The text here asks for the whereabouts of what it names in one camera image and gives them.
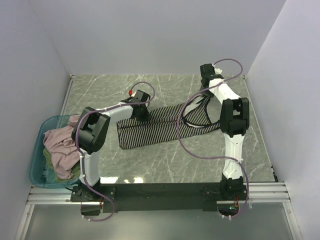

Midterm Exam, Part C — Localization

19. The green tank top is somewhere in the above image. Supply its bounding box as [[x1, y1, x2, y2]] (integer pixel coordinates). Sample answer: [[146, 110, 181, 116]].
[[43, 147, 81, 183]]

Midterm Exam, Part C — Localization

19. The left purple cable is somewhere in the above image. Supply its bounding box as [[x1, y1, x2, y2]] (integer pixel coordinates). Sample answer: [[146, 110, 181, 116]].
[[74, 81, 156, 223]]

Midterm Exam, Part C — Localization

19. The black white striped tank top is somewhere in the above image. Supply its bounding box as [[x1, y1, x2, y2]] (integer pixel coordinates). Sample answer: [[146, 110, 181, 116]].
[[116, 95, 220, 150]]

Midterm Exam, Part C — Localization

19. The pink tank top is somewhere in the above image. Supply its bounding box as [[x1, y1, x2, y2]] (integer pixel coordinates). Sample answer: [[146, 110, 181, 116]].
[[43, 115, 80, 182]]

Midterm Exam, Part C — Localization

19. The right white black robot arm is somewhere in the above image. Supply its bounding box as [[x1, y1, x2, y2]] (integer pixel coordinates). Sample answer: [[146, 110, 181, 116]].
[[200, 63, 250, 200]]

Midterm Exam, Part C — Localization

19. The teal plastic laundry basket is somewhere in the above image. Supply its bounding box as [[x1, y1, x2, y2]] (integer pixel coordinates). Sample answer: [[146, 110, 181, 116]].
[[29, 115, 79, 189]]

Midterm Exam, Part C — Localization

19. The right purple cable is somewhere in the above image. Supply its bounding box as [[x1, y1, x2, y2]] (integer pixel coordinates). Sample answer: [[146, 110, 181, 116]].
[[176, 58, 250, 221]]

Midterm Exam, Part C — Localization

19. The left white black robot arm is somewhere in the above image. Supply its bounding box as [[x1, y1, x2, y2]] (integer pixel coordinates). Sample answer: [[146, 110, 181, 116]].
[[71, 90, 151, 201]]

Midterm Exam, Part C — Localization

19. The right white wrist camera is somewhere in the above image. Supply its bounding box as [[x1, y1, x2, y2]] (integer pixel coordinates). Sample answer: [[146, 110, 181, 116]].
[[212, 64, 223, 75]]

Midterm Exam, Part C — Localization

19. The purple cable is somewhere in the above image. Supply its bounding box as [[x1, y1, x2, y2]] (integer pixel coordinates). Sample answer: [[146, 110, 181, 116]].
[[176, 58, 250, 221], [74, 81, 156, 223]]

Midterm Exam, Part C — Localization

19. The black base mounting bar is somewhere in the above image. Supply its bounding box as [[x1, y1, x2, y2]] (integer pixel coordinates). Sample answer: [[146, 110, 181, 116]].
[[70, 182, 248, 216]]

